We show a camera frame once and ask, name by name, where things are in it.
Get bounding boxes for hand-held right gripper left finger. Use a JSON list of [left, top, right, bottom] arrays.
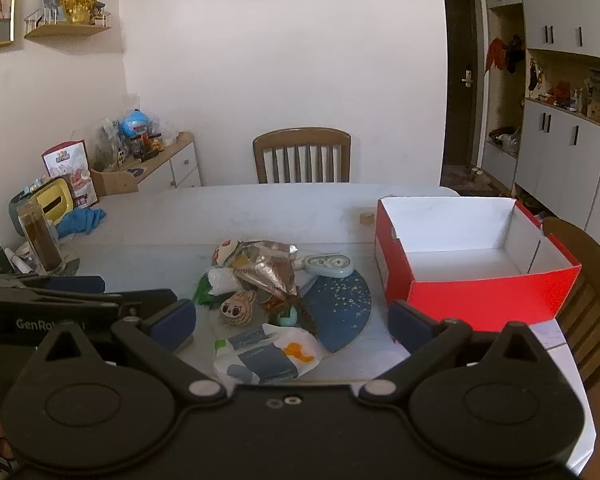
[[36, 299, 228, 404]]

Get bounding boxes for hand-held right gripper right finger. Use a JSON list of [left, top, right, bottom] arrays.
[[361, 300, 552, 404]]

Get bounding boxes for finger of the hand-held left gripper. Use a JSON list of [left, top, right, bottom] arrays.
[[0, 274, 107, 295], [0, 288, 179, 321]]

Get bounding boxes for red cardboard box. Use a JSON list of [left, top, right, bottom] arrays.
[[374, 196, 583, 334]]

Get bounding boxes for white fluffy packet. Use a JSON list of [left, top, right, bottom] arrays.
[[207, 267, 242, 296]]

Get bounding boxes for beige doll head keychain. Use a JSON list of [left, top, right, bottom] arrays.
[[218, 289, 257, 326]]

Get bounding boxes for white plastic bag blue label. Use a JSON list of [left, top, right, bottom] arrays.
[[213, 323, 322, 386]]

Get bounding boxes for silver foil snack bag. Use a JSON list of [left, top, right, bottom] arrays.
[[234, 240, 301, 297]]

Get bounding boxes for dark-haired teal-faced doll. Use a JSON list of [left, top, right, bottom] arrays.
[[267, 295, 316, 334]]

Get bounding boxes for green leafy item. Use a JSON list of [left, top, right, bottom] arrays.
[[194, 277, 222, 307]]

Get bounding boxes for glass jar brown contents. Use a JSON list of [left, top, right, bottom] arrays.
[[17, 198, 64, 271]]

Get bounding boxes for blue cloth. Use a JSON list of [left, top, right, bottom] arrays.
[[54, 208, 107, 237]]

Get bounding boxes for white red-spotted plush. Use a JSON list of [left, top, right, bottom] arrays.
[[212, 239, 241, 266]]

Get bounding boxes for pale green correction tape dispenser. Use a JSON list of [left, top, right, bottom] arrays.
[[297, 253, 355, 279]]

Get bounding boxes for brown cardboard box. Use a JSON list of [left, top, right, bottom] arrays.
[[88, 167, 140, 197]]

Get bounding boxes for red white snack bag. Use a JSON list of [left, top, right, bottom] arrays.
[[42, 139, 100, 210]]

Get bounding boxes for white wooden-top sideboard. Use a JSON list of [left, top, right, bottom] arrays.
[[129, 132, 202, 191]]

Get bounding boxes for small colourful toy truck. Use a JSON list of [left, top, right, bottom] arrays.
[[132, 132, 164, 156]]

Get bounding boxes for blue round toy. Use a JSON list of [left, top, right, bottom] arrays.
[[119, 109, 154, 137]]

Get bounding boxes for wooden slat-back chair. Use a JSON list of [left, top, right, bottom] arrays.
[[252, 127, 352, 184]]

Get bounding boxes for dark door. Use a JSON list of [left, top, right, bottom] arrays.
[[442, 0, 481, 182]]

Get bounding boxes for shelf knick-knacks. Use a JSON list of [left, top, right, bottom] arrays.
[[527, 59, 600, 117]]

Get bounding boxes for small photo card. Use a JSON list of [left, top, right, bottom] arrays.
[[38, 0, 64, 24]]

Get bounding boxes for gold flower ornament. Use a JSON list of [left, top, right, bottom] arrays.
[[60, 0, 100, 25]]

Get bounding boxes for hanging red clothing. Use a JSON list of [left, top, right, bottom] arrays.
[[484, 34, 526, 74]]

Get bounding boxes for wooden wall shelf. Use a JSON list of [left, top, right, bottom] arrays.
[[23, 9, 112, 40]]

